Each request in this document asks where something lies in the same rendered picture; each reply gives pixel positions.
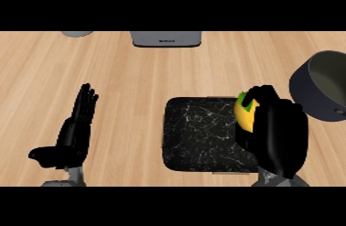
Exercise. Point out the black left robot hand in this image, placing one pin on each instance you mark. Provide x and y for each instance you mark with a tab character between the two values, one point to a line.
73	135

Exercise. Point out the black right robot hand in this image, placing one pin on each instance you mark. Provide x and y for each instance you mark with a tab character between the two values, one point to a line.
279	138

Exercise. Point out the yellow lemon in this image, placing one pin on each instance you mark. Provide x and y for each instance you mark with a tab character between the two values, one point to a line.
245	113

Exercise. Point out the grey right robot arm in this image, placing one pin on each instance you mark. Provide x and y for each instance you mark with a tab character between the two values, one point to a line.
275	180

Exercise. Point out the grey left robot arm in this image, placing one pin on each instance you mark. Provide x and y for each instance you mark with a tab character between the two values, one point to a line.
66	177

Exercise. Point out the black marbled tray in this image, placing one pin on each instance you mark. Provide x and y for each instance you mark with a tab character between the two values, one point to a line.
202	135

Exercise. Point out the dark grey pot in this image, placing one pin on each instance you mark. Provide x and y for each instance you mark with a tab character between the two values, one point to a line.
322	86

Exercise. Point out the grey round object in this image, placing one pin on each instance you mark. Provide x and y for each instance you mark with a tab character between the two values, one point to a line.
75	33

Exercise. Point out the grey rectangular appliance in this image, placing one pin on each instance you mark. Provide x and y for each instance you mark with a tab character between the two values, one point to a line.
165	38

